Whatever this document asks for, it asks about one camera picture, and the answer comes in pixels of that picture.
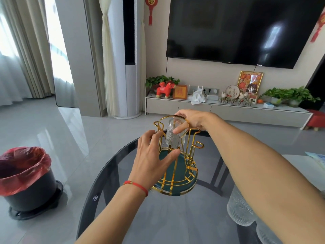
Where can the small white box device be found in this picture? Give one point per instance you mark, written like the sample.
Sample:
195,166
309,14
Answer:
212,97

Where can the ribbed clear glass cup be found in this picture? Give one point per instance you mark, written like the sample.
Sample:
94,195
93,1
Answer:
266,233
173,138
240,210

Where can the black trash bin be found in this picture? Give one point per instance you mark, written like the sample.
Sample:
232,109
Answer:
33,193

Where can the red trash bag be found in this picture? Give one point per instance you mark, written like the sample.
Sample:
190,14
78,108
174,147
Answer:
22,165

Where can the wooden framed red picture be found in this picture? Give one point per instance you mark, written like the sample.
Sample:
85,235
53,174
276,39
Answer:
180,92

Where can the green potted plant grey pot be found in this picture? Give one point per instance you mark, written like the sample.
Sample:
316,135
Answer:
275,95

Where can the person's right hand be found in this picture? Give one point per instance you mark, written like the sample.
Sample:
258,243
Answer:
195,119

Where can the black wall television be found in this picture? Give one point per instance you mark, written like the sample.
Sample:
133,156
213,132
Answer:
241,27

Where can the person's right forearm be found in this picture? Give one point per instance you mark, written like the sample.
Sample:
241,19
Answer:
256,170

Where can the person's left thumb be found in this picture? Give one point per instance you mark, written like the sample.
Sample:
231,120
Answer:
171,157

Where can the person's left hand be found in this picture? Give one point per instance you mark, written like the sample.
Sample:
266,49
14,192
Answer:
146,167

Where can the small pale blue box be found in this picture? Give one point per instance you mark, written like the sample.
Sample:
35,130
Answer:
268,105

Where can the blue and white packet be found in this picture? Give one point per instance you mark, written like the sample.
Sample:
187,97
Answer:
317,160

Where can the white standing air conditioner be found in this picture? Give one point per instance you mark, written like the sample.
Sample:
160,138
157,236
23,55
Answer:
132,86

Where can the crumpled white tissue paper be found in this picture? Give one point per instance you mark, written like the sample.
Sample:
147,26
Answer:
197,97

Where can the beige pleated curtain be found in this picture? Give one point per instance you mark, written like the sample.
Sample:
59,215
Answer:
30,48

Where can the round white decorative plate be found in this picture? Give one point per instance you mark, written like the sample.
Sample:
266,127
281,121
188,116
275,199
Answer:
232,91

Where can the row of small figurines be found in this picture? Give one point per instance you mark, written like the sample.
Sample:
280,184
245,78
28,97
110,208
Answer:
236,100

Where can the grey low television cabinet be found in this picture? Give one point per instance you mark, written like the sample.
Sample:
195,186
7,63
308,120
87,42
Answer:
228,111

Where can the red horse toy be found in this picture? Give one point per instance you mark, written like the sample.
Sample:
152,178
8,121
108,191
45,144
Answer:
165,89

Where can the person's right thumb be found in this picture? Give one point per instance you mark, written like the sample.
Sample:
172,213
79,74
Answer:
180,128

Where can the cream tied curtain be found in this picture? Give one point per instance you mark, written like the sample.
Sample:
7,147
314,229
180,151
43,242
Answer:
108,73

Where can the person's left forearm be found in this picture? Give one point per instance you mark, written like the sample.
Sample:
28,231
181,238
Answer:
114,215

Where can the large green potted plant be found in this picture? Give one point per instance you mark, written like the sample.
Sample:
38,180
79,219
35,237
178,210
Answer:
299,96

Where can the white wall socket strip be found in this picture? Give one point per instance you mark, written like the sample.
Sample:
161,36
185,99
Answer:
210,90

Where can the gold framed colourful picture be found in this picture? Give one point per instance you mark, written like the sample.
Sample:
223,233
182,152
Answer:
250,82

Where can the white sheer curtain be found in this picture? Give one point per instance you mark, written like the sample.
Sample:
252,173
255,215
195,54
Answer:
10,81

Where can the red cushioned stool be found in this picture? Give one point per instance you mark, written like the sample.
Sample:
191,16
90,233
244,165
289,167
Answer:
317,119

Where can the red hanging knot ornament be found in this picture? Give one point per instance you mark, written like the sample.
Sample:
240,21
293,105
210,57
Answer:
318,27
151,5

